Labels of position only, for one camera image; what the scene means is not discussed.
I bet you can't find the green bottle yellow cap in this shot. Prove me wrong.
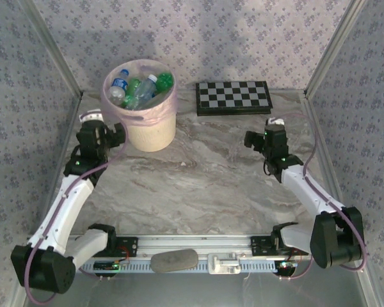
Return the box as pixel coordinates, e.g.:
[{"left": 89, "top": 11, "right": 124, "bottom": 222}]
[
  {"left": 154, "top": 72, "right": 175, "bottom": 97},
  {"left": 122, "top": 77, "right": 142, "bottom": 109}
]

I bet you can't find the pale blue bottle white cap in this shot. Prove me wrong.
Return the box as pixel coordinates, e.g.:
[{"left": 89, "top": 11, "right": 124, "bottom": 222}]
[{"left": 127, "top": 74, "right": 159, "bottom": 111}]

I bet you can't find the blue label bottle blue cap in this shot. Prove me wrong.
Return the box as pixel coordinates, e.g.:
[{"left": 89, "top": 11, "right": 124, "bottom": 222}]
[{"left": 108, "top": 68, "right": 131, "bottom": 106}]

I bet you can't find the cream plastic waste bin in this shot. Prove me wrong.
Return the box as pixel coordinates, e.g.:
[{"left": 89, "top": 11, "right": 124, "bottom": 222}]
[{"left": 124, "top": 107, "right": 177, "bottom": 153}]

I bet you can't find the waste bin with pink liner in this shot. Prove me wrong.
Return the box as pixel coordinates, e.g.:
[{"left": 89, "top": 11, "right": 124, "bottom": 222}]
[{"left": 100, "top": 58, "right": 179, "bottom": 126}]

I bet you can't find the black white folding chessboard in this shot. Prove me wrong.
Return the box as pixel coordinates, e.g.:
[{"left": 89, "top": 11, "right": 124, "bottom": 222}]
[{"left": 195, "top": 81, "right": 274, "bottom": 118}]

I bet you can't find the small circuit board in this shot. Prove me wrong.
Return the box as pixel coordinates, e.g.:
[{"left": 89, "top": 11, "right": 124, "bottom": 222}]
[
  {"left": 274, "top": 260, "right": 299, "bottom": 276},
  {"left": 93, "top": 260, "right": 131, "bottom": 271}
]

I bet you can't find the grey oval stone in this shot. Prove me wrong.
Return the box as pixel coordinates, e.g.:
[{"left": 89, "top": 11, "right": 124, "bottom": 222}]
[{"left": 150, "top": 248, "right": 200, "bottom": 274}]

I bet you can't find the grey metal panel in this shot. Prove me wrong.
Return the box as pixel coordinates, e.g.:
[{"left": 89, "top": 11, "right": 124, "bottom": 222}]
[{"left": 17, "top": 259, "right": 380, "bottom": 307}]

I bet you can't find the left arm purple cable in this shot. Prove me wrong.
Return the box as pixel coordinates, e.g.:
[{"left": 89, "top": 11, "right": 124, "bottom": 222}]
[{"left": 24, "top": 110, "right": 128, "bottom": 304}]

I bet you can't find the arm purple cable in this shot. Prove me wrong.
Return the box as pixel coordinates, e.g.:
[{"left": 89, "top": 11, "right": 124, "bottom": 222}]
[
  {"left": 276, "top": 113, "right": 369, "bottom": 282},
  {"left": 24, "top": 110, "right": 128, "bottom": 304}
]

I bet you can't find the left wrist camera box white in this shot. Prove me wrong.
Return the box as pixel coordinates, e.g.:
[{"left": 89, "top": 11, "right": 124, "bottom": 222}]
[{"left": 78, "top": 110, "right": 105, "bottom": 123}]

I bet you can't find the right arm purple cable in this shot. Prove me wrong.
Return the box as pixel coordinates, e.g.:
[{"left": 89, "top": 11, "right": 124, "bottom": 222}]
[{"left": 276, "top": 113, "right": 369, "bottom": 282}]

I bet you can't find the aluminium frame side rail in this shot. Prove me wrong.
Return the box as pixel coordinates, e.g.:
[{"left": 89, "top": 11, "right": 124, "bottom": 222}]
[
  {"left": 302, "top": 91, "right": 355, "bottom": 233},
  {"left": 28, "top": 92, "right": 84, "bottom": 236}
]

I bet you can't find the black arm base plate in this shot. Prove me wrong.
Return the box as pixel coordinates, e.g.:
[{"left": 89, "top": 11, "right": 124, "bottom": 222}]
[
  {"left": 83, "top": 236, "right": 139, "bottom": 258},
  {"left": 250, "top": 235, "right": 310, "bottom": 256}
]

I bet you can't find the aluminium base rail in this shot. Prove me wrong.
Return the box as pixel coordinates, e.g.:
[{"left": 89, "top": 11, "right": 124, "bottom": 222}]
[{"left": 22, "top": 232, "right": 369, "bottom": 260}]

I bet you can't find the white plastic bracket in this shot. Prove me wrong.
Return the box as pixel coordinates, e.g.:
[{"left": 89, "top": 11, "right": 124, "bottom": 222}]
[{"left": 207, "top": 252, "right": 243, "bottom": 275}]

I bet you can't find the grey slotted cable duct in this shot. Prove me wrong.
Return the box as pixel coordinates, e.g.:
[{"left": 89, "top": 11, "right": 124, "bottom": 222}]
[{"left": 75, "top": 262, "right": 278, "bottom": 274}]

